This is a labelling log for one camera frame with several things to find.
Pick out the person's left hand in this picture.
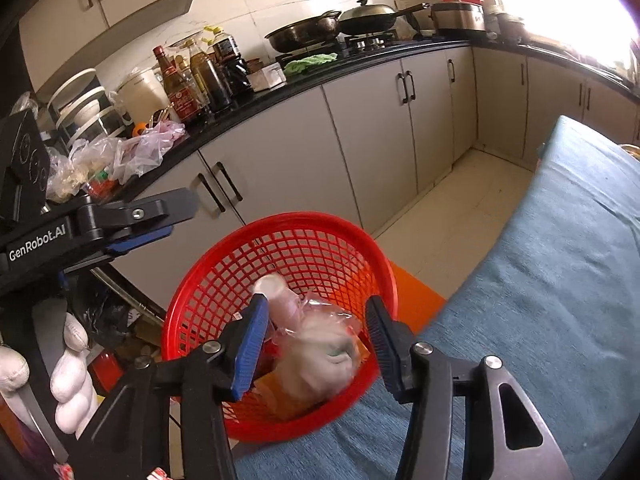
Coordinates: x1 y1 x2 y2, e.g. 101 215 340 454
0 320 96 433

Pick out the silver electric cooker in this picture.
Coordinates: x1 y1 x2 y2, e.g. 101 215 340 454
431 1 487 37

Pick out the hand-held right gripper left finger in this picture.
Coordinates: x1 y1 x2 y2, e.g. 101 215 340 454
75 294 271 480

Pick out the green cloth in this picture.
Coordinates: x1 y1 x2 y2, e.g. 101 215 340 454
284 52 339 77

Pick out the white plastic jar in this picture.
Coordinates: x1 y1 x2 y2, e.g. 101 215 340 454
116 70 172 126

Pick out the row of condiment bottles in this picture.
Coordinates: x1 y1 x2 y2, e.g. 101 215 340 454
152 25 253 124

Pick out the small white box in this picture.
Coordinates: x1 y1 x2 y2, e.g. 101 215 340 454
247 64 287 92

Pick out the kitchen window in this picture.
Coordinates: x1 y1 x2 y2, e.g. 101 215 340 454
487 0 640 61

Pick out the orange plastic stool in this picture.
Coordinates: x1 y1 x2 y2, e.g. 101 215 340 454
387 260 447 333

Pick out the orange cardboard box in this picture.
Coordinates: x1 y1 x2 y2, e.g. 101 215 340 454
252 335 372 423

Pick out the clear bag of food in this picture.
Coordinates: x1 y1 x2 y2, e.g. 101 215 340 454
47 137 122 204

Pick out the gas stove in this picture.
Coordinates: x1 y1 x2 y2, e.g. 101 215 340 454
275 30 401 69

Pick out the red white printed scrap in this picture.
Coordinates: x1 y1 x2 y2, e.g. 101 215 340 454
55 462 169 480

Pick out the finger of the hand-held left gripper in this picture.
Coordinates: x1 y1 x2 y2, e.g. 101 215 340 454
102 225 175 257
75 187 199 241

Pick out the red mesh plastic basket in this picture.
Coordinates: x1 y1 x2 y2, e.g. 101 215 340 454
161 211 399 443

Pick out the pink plastic bag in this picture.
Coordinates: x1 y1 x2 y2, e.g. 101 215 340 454
112 120 189 187

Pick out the black wok with lid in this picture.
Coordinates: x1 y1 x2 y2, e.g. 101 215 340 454
339 0 431 37

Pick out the dark frying pan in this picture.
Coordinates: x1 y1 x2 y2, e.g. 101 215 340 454
264 10 343 54

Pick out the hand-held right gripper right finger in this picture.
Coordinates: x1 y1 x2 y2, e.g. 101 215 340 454
364 296 576 480

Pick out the black plastic bag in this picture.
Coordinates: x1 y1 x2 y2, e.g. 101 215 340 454
82 285 134 349

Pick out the stack of metal pots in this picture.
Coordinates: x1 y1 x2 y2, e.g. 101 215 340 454
485 5 532 44

